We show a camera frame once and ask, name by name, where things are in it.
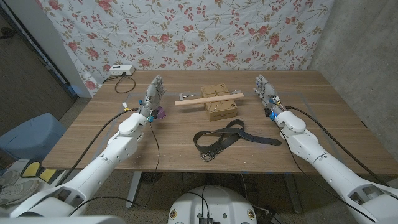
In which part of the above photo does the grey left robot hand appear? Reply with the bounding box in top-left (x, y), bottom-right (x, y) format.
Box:
top-left (139, 74), bottom-right (167, 117)

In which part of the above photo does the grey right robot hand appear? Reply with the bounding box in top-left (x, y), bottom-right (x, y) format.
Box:
top-left (253, 74), bottom-right (285, 114)

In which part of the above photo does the black leather belt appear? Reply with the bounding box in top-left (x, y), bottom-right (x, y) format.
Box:
top-left (193, 119), bottom-right (282, 163)

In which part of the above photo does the brown cardboard box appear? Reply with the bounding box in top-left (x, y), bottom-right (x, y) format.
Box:
top-left (200, 83), bottom-right (239, 122)

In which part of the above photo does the small purple cup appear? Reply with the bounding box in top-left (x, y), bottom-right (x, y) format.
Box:
top-left (155, 106), bottom-right (167, 121)

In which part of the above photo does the white power strip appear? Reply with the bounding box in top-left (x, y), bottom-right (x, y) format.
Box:
top-left (109, 64), bottom-right (136, 77)

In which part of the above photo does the floral backdrop cloth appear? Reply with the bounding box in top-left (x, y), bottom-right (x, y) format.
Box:
top-left (35, 0), bottom-right (335, 91)

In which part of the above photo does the black round floor object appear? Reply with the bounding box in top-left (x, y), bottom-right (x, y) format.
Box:
top-left (141, 171), bottom-right (164, 184)

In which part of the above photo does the grey table leg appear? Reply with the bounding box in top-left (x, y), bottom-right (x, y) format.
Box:
top-left (125, 171), bottom-right (143, 208)
top-left (282, 174), bottom-right (303, 215)

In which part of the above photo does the black floor power adapter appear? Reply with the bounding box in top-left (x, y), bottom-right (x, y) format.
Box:
top-left (253, 203), bottom-right (284, 224)

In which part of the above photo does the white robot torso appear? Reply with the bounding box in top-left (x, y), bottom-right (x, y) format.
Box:
top-left (167, 185), bottom-right (258, 224)

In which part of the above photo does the white robot body edge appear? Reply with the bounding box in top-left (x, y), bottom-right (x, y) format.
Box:
top-left (0, 216), bottom-right (127, 224)

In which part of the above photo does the grey white sneaker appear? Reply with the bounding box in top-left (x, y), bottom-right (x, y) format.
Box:
top-left (0, 179), bottom-right (40, 206)
top-left (0, 170), bottom-right (21, 187)

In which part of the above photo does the black power strip cable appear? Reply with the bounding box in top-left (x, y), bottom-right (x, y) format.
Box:
top-left (103, 73), bottom-right (137, 95)

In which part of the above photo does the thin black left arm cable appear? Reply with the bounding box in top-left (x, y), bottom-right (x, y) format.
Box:
top-left (67, 120), bottom-right (160, 217)

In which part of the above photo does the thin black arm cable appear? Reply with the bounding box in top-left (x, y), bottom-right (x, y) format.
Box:
top-left (273, 121), bottom-right (377, 223)
top-left (67, 120), bottom-right (160, 217)

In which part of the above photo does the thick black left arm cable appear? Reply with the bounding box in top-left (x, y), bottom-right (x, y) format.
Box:
top-left (55, 108), bottom-right (139, 187)

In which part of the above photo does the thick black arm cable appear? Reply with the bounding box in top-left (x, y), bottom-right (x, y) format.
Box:
top-left (285, 106), bottom-right (389, 187)
top-left (55, 108), bottom-right (139, 187)

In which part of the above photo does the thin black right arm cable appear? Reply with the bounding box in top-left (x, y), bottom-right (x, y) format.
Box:
top-left (273, 121), bottom-right (377, 223)

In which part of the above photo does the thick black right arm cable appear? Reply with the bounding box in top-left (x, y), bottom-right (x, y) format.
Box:
top-left (285, 106), bottom-right (389, 187)

